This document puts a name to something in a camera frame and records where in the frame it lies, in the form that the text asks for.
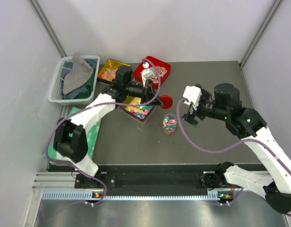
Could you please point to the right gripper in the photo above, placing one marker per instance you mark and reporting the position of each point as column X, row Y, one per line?
column 189, row 117

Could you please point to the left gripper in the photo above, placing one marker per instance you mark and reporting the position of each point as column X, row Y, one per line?
column 149, row 89

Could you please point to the red jar lid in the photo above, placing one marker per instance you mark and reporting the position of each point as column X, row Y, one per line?
column 167, row 101

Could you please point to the patterned tin of pastel candies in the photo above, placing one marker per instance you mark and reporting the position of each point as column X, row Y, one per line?
column 140, row 113

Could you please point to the clear plastic jar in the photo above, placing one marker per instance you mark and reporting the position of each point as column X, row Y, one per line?
column 169, row 123

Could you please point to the red tin of lollipop candies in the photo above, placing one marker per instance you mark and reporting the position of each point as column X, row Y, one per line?
column 163, row 68

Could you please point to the gold tin of gummy candies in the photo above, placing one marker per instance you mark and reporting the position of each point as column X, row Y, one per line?
column 108, row 71

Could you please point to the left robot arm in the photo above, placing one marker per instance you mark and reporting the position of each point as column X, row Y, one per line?
column 70, row 139

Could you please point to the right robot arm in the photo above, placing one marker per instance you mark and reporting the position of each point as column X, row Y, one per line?
column 252, row 130

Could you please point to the blue green cloths in basket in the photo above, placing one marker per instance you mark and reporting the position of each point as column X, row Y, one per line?
column 85, row 90

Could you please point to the green white patterned cloth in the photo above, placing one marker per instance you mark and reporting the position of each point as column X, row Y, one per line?
column 91, row 140

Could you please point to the grey cloth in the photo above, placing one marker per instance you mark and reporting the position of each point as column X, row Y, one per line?
column 78, row 76

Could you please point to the white plastic basket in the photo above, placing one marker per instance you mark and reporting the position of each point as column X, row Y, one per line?
column 55, row 91

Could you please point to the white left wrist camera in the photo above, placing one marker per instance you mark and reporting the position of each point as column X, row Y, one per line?
column 147, row 72

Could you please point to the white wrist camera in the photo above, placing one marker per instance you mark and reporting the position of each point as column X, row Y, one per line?
column 147, row 72
column 192, row 96

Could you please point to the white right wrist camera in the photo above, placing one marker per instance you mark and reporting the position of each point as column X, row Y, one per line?
column 192, row 96

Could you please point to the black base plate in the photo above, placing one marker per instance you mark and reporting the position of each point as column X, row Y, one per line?
column 192, row 180

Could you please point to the aluminium rail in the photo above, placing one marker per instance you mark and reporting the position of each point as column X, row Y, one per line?
column 55, row 180

